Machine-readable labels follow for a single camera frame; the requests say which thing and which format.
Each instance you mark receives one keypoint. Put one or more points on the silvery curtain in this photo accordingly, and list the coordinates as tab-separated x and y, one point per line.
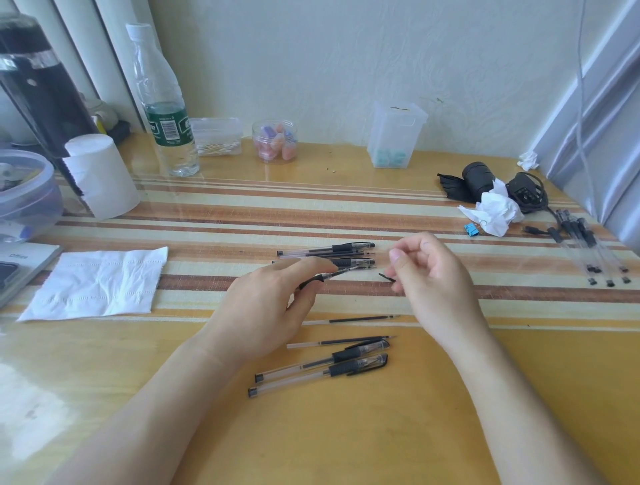
595	125

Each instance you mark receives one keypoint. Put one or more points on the person's left forearm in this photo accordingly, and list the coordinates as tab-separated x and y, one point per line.
150	414

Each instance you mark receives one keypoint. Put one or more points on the white curtain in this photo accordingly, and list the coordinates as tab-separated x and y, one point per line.
100	50

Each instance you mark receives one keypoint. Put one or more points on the person's left hand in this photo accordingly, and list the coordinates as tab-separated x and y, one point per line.
255	310

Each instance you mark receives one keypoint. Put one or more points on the person's left thumb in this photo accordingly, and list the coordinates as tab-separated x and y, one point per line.
304	305

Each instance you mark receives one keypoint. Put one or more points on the black power adapter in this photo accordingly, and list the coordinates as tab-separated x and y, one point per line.
525	192

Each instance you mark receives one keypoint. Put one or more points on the white toilet paper roll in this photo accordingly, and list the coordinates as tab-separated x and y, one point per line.
102	175

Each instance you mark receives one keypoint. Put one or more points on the capped clear gel pen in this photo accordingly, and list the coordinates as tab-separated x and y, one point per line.
345	369
345	248
352	262
345	355

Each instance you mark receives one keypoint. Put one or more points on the person's right forearm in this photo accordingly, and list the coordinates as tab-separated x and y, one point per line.
515	404

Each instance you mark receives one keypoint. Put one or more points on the black ink pen refill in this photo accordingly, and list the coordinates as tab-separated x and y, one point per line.
360	319
340	341

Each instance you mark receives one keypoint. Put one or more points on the flat white tissue sheet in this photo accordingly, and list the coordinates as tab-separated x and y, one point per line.
100	282

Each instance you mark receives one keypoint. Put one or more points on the large crumpled white tissue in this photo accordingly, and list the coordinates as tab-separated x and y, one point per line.
495	212

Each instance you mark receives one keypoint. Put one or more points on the person's right thumb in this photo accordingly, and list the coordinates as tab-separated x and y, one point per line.
400	272

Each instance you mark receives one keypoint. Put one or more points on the black grip pen section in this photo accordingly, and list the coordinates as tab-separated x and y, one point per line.
337	273

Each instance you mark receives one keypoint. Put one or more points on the person's right hand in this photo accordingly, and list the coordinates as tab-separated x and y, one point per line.
440	285

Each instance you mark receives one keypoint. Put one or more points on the striped table runner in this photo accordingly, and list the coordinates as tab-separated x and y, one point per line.
225	202

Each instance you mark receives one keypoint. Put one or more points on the clear lidded plastic container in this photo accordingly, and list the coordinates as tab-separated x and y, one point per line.
27	192

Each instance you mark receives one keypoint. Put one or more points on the grey flat box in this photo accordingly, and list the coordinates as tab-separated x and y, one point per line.
22	267

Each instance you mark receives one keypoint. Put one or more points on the yellowish small object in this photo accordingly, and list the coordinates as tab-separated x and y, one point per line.
102	116

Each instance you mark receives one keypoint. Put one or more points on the black thermos flask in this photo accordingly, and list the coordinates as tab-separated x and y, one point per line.
40	95

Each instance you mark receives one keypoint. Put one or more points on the round jar of pastel items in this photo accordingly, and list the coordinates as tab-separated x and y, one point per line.
275	142

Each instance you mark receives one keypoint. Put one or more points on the clear cotton swab box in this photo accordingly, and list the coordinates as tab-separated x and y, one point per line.
216	136

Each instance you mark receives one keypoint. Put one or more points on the black cloth pouch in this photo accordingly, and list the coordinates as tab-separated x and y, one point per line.
450	187

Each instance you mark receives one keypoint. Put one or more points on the small crumpled white tissue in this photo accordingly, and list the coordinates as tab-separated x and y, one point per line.
528	160

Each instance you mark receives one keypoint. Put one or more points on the empty clear pen barrel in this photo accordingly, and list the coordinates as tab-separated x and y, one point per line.
602	250
590	257
575	245
606	252

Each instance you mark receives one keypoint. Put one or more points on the clear plastic water bottle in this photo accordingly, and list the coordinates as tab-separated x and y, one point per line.
167	120

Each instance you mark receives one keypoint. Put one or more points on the black cylinder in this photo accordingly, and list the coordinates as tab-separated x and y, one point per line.
477	179

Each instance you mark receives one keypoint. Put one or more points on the small black pen part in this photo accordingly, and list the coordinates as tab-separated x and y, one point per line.
386	277

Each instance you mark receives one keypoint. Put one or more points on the translucent square pen holder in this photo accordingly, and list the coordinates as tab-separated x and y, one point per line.
395	135

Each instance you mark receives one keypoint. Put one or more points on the blue binder clip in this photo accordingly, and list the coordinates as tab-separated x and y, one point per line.
472	230

